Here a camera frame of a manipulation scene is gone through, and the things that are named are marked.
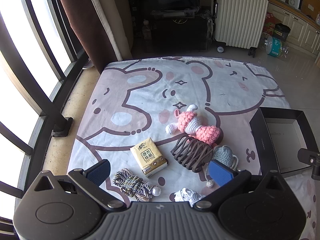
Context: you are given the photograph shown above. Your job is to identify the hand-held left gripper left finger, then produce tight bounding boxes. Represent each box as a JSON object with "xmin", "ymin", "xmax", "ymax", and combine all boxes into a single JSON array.
[{"xmin": 26, "ymin": 159, "xmax": 127, "ymax": 212}]

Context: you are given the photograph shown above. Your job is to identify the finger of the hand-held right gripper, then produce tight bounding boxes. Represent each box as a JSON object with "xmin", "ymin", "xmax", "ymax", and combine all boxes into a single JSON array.
[{"xmin": 297, "ymin": 148, "xmax": 320, "ymax": 178}]

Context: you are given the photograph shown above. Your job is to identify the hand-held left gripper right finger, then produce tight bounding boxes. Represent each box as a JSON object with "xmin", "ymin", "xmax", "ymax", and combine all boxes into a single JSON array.
[{"xmin": 193, "ymin": 159, "xmax": 292, "ymax": 209}]

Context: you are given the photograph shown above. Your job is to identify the blue crochet pouch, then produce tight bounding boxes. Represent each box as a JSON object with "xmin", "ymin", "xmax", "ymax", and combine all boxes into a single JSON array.
[{"xmin": 205, "ymin": 145, "xmax": 239, "ymax": 188}]

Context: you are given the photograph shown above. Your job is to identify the black striped woven ball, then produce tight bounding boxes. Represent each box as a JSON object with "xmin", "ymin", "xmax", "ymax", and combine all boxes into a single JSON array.
[{"xmin": 171, "ymin": 135, "xmax": 214, "ymax": 173}]

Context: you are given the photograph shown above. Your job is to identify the striped rope bundle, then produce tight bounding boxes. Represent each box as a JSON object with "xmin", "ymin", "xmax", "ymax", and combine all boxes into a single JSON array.
[{"xmin": 112, "ymin": 168, "xmax": 162, "ymax": 202}]

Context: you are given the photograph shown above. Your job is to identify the light blue lace cloth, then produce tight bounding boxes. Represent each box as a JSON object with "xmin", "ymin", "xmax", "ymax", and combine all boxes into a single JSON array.
[{"xmin": 170, "ymin": 187, "xmax": 207, "ymax": 207}]

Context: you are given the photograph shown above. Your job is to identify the black cardboard box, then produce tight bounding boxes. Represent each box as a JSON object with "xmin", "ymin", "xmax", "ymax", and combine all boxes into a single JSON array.
[{"xmin": 249, "ymin": 107, "xmax": 320, "ymax": 178}]

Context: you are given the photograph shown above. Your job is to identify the yellow tissue pack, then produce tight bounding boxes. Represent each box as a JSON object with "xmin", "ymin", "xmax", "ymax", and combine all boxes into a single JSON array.
[{"xmin": 129, "ymin": 137, "xmax": 170, "ymax": 178}]

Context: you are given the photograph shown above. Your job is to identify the pink crochet doll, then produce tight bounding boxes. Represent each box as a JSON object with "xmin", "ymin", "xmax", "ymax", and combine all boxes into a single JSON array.
[{"xmin": 165, "ymin": 104, "xmax": 223, "ymax": 147}]

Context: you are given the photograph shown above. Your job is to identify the black window railing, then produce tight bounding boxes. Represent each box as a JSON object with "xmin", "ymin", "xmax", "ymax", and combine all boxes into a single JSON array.
[{"xmin": 0, "ymin": 0, "xmax": 88, "ymax": 233}]

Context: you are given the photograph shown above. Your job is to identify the cartoon printed blanket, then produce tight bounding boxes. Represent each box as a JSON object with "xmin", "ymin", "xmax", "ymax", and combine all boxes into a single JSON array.
[{"xmin": 67, "ymin": 56, "xmax": 319, "ymax": 240}]

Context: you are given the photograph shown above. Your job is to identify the large teal-label water bottle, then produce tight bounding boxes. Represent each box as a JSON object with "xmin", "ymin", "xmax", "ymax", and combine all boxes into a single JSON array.
[{"xmin": 259, "ymin": 35, "xmax": 290, "ymax": 58}]

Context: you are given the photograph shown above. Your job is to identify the black trash bin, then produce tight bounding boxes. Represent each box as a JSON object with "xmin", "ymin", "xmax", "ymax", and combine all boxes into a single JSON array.
[{"xmin": 272, "ymin": 23, "xmax": 291, "ymax": 42}]

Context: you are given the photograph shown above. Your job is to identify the cream kitchen cabinets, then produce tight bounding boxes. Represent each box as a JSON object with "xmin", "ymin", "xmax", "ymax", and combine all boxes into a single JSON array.
[{"xmin": 265, "ymin": 0, "xmax": 320, "ymax": 57}]

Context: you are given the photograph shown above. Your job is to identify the red carton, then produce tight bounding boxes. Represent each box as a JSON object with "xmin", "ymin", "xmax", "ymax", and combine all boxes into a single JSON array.
[{"xmin": 262, "ymin": 11, "xmax": 278, "ymax": 36}]

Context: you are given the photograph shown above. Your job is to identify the black equipment case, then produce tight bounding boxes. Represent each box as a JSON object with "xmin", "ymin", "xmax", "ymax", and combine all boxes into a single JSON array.
[{"xmin": 149, "ymin": 15, "xmax": 215, "ymax": 53}]

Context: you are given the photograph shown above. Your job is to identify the small clear plastic bottle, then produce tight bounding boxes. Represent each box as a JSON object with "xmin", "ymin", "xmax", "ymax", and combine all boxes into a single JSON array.
[{"xmin": 142, "ymin": 20, "xmax": 153, "ymax": 41}]

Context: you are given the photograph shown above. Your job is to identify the white ribbed suitcase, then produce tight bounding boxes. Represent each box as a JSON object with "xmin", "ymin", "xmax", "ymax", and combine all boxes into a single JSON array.
[{"xmin": 214, "ymin": 0, "xmax": 269, "ymax": 55}]

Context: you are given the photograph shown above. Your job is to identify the brown curtain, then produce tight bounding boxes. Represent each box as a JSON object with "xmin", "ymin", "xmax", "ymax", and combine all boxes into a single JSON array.
[{"xmin": 53, "ymin": 0, "xmax": 133, "ymax": 74}]

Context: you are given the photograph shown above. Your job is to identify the dark storage bin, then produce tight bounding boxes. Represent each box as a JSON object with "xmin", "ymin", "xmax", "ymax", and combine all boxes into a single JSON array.
[{"xmin": 139, "ymin": 0, "xmax": 200, "ymax": 19}]

